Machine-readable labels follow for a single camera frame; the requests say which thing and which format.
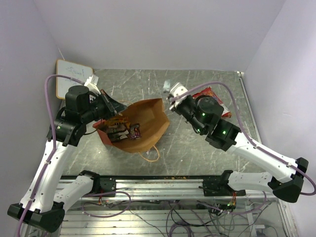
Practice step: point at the purple candy packet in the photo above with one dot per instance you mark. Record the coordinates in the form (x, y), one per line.
(134, 131)

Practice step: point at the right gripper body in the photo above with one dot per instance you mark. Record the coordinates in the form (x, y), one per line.
(186, 109)

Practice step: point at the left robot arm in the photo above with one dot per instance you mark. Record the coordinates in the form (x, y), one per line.
(42, 206)

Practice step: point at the yellow candy packet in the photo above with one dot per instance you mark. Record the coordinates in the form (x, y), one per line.
(118, 121)

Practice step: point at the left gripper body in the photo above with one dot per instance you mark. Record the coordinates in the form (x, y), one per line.
(103, 110)

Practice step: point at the large red snack bag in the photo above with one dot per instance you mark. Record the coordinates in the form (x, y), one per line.
(209, 92)

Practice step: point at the red paper bag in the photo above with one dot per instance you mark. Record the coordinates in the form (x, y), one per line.
(153, 124)

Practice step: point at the aluminium frame rail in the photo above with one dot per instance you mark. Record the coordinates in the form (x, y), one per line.
(163, 188)

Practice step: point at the silver blue snack packet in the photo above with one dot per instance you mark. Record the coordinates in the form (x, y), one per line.
(166, 86)

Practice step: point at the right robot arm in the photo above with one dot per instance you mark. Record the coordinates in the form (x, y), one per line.
(282, 176)

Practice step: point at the brown chocolate bar wrapper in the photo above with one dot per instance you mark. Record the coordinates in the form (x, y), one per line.
(117, 134)

